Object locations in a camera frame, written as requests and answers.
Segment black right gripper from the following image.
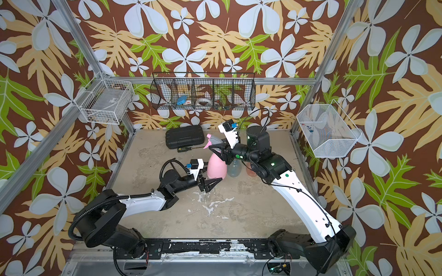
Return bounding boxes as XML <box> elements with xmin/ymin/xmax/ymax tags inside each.
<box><xmin>211</xmin><ymin>139</ymin><xmax>261</xmax><ymax>167</ymax></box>

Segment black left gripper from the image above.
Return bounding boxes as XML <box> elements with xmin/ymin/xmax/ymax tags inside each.
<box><xmin>172</xmin><ymin>161</ymin><xmax>220</xmax><ymax>195</ymax></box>

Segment opaque pink spray bottle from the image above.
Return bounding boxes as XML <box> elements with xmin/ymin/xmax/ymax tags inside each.
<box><xmin>207</xmin><ymin>153</ymin><xmax>227</xmax><ymax>179</ymax></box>

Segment pink grey spray nozzle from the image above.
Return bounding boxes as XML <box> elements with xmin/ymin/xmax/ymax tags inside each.
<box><xmin>204</xmin><ymin>133</ymin><xmax>226</xmax><ymax>149</ymax></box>

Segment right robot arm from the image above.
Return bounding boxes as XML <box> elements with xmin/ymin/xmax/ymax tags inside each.
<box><xmin>206</xmin><ymin>120</ymin><xmax>356</xmax><ymax>274</ymax></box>

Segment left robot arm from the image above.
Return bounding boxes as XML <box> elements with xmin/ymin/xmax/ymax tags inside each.
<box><xmin>68</xmin><ymin>159</ymin><xmax>222</xmax><ymax>258</ymax></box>

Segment clear blue spray bottle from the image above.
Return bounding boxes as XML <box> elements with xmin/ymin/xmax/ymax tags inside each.
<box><xmin>227</xmin><ymin>159</ymin><xmax>242</xmax><ymax>178</ymax></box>

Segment clear red spray bottle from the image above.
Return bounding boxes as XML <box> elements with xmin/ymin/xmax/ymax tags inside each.
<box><xmin>245</xmin><ymin>162</ymin><xmax>257</xmax><ymax>177</ymax></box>

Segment black yellow screwdriver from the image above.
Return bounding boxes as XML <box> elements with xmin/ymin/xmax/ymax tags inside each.
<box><xmin>177</xmin><ymin>146</ymin><xmax>204</xmax><ymax>153</ymax></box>

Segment black plastic tool case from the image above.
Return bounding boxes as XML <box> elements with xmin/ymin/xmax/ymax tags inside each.
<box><xmin>165</xmin><ymin>125</ymin><xmax>206</xmax><ymax>150</ymax></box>

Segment white tape roll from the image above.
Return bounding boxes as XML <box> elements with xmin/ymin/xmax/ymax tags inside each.
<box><xmin>196</xmin><ymin>98</ymin><xmax>212</xmax><ymax>106</ymax></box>

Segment blue tape roll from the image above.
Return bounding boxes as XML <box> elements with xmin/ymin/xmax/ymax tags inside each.
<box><xmin>177</xmin><ymin>95</ymin><xmax>188</xmax><ymax>106</ymax></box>

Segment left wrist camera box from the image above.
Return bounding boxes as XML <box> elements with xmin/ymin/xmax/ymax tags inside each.
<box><xmin>186</xmin><ymin>159</ymin><xmax>204</xmax><ymax>181</ymax></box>

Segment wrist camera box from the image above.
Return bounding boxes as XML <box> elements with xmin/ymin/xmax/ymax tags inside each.
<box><xmin>218</xmin><ymin>119</ymin><xmax>239</xmax><ymax>148</ymax></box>
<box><xmin>186</xmin><ymin>159</ymin><xmax>204</xmax><ymax>181</ymax></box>

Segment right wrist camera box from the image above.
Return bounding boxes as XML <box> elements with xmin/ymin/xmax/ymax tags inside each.
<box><xmin>218</xmin><ymin>119</ymin><xmax>239</xmax><ymax>148</ymax></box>

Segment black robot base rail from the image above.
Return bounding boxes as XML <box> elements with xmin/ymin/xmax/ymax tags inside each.
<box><xmin>108</xmin><ymin>238</ymin><xmax>301</xmax><ymax>261</ymax></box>

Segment black wire wall basket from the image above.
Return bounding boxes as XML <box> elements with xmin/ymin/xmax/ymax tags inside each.
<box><xmin>148</xmin><ymin>72</ymin><xmax>256</xmax><ymax>110</ymax></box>

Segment white mesh wall basket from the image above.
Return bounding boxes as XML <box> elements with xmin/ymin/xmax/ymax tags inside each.
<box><xmin>297</xmin><ymin>101</ymin><xmax>362</xmax><ymax>159</ymax></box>

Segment white wire wall basket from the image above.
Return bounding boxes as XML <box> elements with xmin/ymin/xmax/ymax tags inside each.
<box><xmin>76</xmin><ymin>74</ymin><xmax>135</xmax><ymax>125</ymax></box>

